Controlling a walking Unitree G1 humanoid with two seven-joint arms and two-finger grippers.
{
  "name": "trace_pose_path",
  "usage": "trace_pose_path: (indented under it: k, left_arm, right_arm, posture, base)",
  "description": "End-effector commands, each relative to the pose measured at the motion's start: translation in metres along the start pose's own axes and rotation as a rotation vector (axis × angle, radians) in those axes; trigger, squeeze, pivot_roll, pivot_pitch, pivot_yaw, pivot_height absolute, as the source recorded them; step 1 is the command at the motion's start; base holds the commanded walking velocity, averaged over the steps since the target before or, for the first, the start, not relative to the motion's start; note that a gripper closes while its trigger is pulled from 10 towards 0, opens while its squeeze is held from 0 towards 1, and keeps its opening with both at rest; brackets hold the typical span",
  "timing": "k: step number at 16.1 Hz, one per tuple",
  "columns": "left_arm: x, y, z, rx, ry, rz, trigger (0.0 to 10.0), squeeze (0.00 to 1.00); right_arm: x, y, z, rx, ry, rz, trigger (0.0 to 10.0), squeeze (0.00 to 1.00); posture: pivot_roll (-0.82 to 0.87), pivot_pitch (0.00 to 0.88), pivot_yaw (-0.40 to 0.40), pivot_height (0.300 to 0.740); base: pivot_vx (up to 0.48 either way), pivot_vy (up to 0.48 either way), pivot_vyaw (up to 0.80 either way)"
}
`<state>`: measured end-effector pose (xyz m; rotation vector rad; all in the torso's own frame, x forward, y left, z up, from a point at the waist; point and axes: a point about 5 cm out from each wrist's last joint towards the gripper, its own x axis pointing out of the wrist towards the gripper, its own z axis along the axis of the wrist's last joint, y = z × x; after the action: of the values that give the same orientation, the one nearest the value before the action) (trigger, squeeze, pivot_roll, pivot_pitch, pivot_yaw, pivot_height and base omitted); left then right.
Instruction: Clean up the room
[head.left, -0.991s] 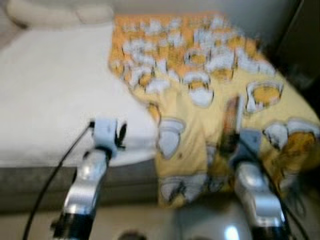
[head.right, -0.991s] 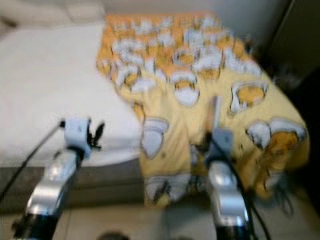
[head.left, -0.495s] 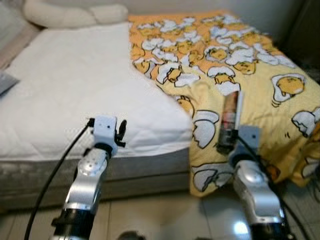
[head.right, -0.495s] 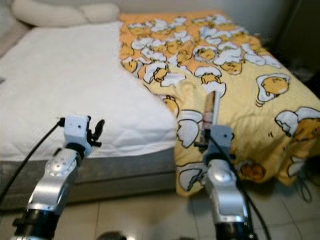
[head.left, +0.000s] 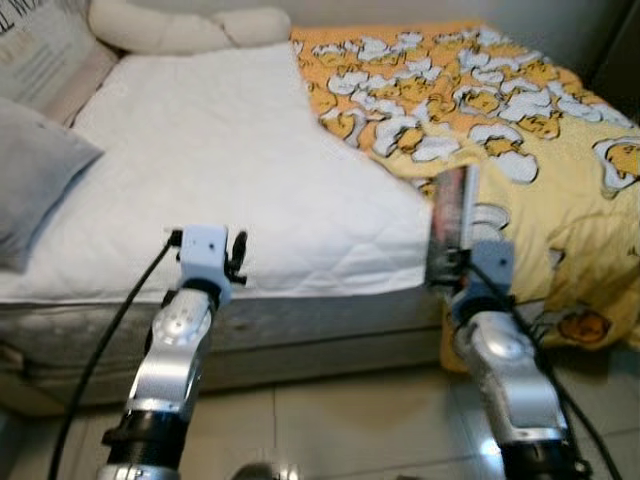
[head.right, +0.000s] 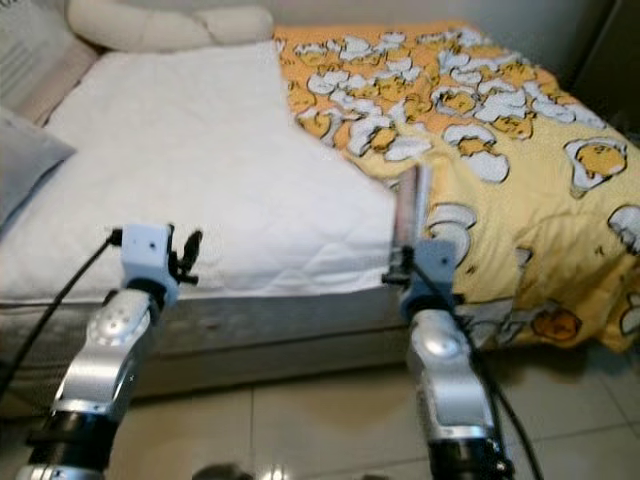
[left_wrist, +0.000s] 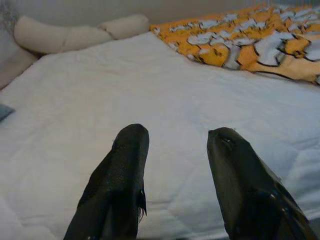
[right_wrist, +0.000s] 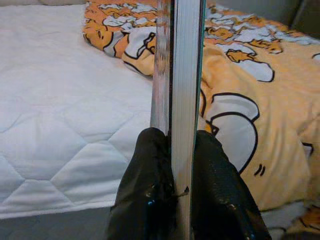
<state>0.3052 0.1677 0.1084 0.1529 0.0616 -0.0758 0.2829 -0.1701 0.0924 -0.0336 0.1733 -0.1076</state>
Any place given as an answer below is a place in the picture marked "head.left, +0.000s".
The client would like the yellow egg cartoon blanket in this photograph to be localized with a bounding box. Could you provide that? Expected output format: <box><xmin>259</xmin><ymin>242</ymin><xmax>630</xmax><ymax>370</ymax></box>
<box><xmin>290</xmin><ymin>22</ymin><xmax>640</xmax><ymax>376</ymax></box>

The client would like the grey square pillow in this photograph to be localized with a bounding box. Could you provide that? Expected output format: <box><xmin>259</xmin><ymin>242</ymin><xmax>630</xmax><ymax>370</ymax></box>
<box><xmin>0</xmin><ymin>95</ymin><xmax>106</xmax><ymax>273</ymax></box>

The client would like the white quilted mattress pad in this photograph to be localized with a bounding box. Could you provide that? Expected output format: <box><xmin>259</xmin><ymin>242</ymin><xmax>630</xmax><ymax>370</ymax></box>
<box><xmin>0</xmin><ymin>42</ymin><xmax>433</xmax><ymax>306</ymax></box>

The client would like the grey bed mattress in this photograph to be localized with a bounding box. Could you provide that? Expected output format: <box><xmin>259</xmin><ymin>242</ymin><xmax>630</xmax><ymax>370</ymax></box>
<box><xmin>0</xmin><ymin>285</ymin><xmax>451</xmax><ymax>381</ymax></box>

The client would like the beige bed base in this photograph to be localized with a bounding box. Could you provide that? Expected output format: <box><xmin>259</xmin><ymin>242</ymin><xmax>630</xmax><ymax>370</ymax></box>
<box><xmin>0</xmin><ymin>330</ymin><xmax>456</xmax><ymax>416</ymax></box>

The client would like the cream long bolster pillow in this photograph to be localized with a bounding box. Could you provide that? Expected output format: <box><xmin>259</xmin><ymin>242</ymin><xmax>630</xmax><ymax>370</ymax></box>
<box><xmin>88</xmin><ymin>0</ymin><xmax>293</xmax><ymax>56</ymax></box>

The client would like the dark wooden cabinet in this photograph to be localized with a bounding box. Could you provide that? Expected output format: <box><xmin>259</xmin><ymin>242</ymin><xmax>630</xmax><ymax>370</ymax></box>
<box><xmin>590</xmin><ymin>0</ymin><xmax>640</xmax><ymax>121</ymax></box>

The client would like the printed grey headboard panel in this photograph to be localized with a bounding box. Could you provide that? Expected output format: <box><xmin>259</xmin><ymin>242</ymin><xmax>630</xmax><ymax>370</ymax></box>
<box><xmin>0</xmin><ymin>0</ymin><xmax>101</xmax><ymax>101</ymax></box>

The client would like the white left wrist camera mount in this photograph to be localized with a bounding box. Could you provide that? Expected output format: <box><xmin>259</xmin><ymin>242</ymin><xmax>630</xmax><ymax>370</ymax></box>
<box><xmin>178</xmin><ymin>226</ymin><xmax>233</xmax><ymax>306</ymax></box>

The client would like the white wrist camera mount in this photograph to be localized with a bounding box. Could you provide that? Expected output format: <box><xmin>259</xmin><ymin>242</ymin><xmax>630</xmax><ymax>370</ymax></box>
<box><xmin>178</xmin><ymin>226</ymin><xmax>233</xmax><ymax>306</ymax></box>
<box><xmin>450</xmin><ymin>240</ymin><xmax>516</xmax><ymax>306</ymax></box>

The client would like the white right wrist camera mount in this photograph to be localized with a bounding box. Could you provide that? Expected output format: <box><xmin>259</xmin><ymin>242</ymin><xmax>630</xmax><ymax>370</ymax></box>
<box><xmin>450</xmin><ymin>240</ymin><xmax>516</xmax><ymax>306</ymax></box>

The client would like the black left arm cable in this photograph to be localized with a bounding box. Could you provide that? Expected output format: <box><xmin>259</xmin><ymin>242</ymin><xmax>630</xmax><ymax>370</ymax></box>
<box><xmin>48</xmin><ymin>235</ymin><xmax>186</xmax><ymax>480</ymax></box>

